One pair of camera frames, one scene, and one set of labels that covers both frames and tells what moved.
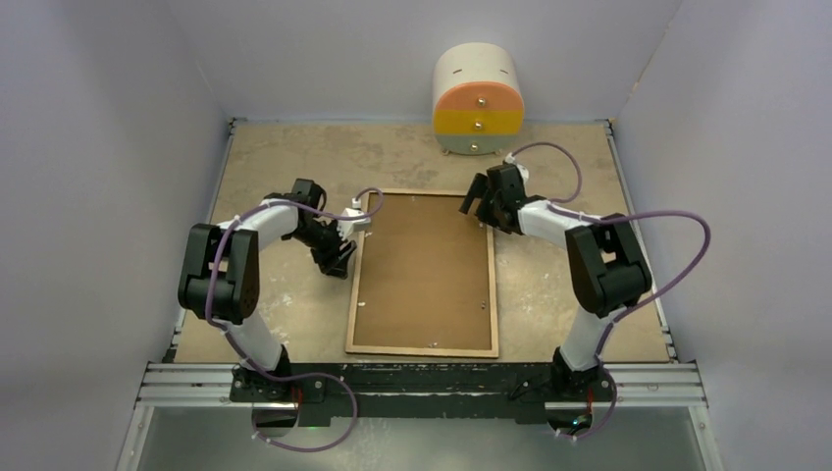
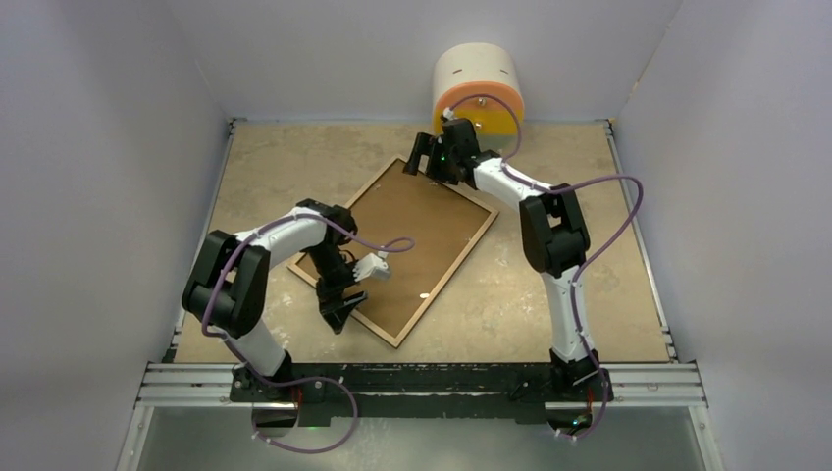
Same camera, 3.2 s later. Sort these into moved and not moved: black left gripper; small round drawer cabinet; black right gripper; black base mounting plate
Moved: black left gripper; black right gripper
Not moved: small round drawer cabinet; black base mounting plate
